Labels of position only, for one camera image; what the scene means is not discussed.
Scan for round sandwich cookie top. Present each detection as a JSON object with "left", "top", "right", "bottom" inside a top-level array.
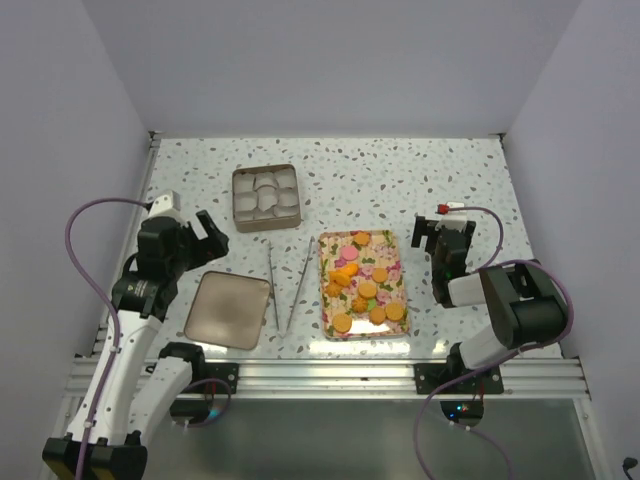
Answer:
[{"left": 353, "top": 231, "right": 370, "bottom": 246}]

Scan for round sandwich cookie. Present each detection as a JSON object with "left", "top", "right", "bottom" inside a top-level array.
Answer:
[
  {"left": 371, "top": 268, "right": 388, "bottom": 283},
  {"left": 332, "top": 313, "right": 353, "bottom": 333},
  {"left": 384, "top": 302, "right": 405, "bottom": 322},
  {"left": 358, "top": 282, "right": 377, "bottom": 299},
  {"left": 353, "top": 231, "right": 370, "bottom": 246}
]

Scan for gold square cookie tin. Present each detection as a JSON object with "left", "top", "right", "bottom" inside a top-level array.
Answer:
[{"left": 232, "top": 164, "right": 302, "bottom": 233}]

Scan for pink round cookie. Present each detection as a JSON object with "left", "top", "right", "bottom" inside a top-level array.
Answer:
[{"left": 340, "top": 245, "right": 359, "bottom": 262}]

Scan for floral rectangular tray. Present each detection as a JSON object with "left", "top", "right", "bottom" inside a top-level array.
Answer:
[{"left": 318, "top": 230, "right": 410, "bottom": 340}]

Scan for orange flower cookie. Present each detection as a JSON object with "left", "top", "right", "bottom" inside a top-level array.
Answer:
[
  {"left": 351, "top": 296, "right": 369, "bottom": 313},
  {"left": 329, "top": 263, "right": 359, "bottom": 287}
]

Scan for metal serving tongs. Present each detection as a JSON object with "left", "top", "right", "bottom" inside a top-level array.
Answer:
[{"left": 267, "top": 236, "right": 315, "bottom": 338}]

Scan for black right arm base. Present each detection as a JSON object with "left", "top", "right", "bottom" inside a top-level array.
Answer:
[{"left": 413, "top": 362, "right": 505, "bottom": 395}]

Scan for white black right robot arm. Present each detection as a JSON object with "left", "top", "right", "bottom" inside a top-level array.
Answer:
[{"left": 411, "top": 216, "right": 570, "bottom": 396}]

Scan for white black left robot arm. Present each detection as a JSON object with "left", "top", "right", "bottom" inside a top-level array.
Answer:
[{"left": 42, "top": 208, "right": 228, "bottom": 479}]

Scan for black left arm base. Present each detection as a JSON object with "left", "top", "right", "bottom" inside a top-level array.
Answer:
[{"left": 149, "top": 363, "right": 240, "bottom": 398}]

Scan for gold square tin lid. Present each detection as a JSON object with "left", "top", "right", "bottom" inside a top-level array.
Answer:
[{"left": 184, "top": 271, "right": 271, "bottom": 350}]

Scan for round sandwich cookie front right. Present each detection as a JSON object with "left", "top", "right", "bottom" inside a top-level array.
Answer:
[{"left": 384, "top": 302, "right": 405, "bottom": 322}]

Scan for round sandwich cookie middle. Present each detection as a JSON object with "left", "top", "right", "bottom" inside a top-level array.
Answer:
[{"left": 358, "top": 282, "right": 377, "bottom": 299}]

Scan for orange flower cookie front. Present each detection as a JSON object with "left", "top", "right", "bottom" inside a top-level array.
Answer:
[{"left": 351, "top": 296, "right": 369, "bottom": 313}]

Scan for round sandwich cookie front left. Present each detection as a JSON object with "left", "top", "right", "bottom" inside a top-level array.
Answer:
[{"left": 332, "top": 313, "right": 353, "bottom": 333}]

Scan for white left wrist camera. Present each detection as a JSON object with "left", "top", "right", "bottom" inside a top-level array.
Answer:
[{"left": 148, "top": 190, "right": 181, "bottom": 221}]

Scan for aluminium frame rail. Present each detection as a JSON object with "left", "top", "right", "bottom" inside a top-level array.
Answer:
[{"left": 49, "top": 130, "right": 601, "bottom": 480}]

